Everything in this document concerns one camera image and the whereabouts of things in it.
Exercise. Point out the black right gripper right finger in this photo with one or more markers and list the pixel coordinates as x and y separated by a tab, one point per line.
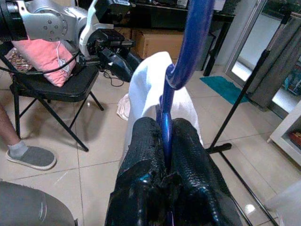
195	183

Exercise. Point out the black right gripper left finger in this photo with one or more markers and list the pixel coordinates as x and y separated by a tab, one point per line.
141	188

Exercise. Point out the brown cardboard box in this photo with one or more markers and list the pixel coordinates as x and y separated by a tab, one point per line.
160	44

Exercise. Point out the cream crumpled cloth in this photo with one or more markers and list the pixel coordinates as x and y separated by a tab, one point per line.
122	108

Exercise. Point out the grey sock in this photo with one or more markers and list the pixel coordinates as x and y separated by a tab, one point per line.
17	149

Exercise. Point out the black metal clothes rack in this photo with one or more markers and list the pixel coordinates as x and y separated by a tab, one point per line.
218	148

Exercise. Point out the blue clothes hanger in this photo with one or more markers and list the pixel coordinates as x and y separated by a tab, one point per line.
197	28

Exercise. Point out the person's bare leg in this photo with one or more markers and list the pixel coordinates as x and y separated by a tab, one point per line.
7	127

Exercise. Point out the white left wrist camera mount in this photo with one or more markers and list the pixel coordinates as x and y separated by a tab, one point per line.
84	35

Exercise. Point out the colourful patterned cushion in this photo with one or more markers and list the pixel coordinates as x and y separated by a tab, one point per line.
18	61

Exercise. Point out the grey curtain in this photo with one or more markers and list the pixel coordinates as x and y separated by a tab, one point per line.
277	66

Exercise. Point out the pink pillow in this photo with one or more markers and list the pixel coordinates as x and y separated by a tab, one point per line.
42	54

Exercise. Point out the black folding chair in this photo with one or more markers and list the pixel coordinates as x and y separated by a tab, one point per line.
58	87

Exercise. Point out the grey slipper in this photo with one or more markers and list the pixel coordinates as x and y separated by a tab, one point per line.
37	157

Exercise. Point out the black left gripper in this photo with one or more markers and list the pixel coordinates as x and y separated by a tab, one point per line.
103	40

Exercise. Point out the black side table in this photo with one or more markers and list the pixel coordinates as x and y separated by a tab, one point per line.
216	47

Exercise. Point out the aluminium sliding door frame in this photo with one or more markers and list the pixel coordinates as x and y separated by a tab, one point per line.
245	35

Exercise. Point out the white t-shirt with logos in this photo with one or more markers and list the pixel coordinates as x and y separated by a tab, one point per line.
150	77

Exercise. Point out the teal bath mat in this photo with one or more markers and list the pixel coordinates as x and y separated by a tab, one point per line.
223	88

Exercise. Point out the white glass-door cabinet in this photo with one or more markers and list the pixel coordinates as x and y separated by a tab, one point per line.
282	127

